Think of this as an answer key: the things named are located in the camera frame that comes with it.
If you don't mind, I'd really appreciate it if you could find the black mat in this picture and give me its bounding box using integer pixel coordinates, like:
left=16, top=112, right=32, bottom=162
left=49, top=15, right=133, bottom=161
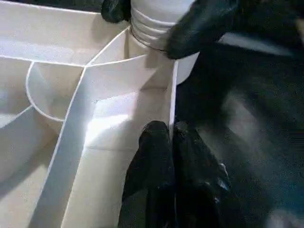
left=175, top=0, right=304, bottom=228

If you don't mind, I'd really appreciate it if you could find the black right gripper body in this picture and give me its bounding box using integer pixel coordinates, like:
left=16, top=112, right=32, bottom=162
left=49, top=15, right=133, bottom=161
left=234, top=0, right=304, bottom=38

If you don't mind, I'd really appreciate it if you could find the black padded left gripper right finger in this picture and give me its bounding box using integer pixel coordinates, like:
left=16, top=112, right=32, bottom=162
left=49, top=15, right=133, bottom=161
left=172, top=120, right=249, bottom=228

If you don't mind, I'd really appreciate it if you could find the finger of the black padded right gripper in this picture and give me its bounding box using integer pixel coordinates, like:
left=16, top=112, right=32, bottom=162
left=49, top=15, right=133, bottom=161
left=167, top=0, right=239, bottom=60
left=100, top=0, right=132, bottom=24

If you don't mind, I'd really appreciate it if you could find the white plastic table top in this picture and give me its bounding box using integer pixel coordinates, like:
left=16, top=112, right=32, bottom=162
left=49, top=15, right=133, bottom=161
left=0, top=0, right=198, bottom=228

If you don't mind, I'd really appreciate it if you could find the white plastic table leg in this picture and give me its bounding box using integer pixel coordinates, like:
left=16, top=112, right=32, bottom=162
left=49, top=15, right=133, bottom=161
left=129, top=0, right=193, bottom=52

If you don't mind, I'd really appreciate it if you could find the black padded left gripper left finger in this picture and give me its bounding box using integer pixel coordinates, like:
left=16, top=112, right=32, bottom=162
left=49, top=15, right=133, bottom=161
left=118, top=120, right=176, bottom=228

